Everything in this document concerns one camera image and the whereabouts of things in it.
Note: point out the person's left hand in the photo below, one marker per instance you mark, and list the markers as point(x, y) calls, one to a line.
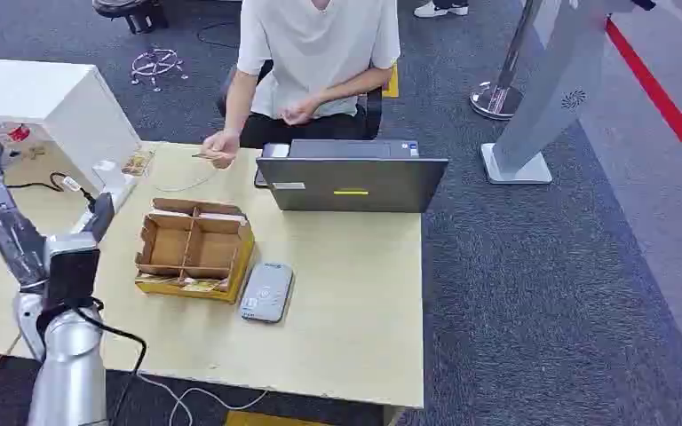
point(298, 110)

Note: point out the person's right hand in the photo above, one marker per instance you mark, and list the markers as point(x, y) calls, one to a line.
point(222, 148)

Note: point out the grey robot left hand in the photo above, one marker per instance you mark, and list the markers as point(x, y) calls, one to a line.
point(5, 229)

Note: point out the small card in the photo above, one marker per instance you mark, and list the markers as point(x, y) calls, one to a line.
point(201, 156)

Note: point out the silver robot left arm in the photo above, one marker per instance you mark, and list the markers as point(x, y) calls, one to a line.
point(70, 376)

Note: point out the person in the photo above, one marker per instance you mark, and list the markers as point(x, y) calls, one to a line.
point(317, 47)

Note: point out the card stack in box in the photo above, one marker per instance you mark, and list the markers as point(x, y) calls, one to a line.
point(223, 217)

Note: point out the printed card on desk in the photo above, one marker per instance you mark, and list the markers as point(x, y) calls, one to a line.
point(138, 163)

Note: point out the grey laptop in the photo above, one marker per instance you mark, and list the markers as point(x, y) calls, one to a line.
point(353, 179)

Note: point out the wooden card box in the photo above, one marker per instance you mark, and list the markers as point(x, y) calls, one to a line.
point(191, 250)

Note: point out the silver star chair base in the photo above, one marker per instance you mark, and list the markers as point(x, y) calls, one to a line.
point(155, 63)

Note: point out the white power strip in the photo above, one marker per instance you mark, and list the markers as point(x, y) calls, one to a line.
point(116, 179)

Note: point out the white cabinet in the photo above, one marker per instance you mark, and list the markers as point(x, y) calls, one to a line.
point(64, 106)

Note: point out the card row in box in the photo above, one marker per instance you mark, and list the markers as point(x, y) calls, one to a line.
point(197, 284)

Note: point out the grey card reader device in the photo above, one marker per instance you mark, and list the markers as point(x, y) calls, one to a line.
point(267, 292)

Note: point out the dark chair base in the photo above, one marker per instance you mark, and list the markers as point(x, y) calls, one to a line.
point(132, 13)

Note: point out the white shoe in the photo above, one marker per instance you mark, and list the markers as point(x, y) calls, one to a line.
point(438, 9)

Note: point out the grey sign stand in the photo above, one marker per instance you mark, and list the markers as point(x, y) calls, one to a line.
point(553, 88)

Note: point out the yellow box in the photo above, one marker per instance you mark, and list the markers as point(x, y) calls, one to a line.
point(258, 419)

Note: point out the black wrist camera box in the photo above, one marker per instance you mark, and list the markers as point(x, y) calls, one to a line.
point(72, 277)

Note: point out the chrome stanchion post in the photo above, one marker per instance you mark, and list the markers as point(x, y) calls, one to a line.
point(501, 88)

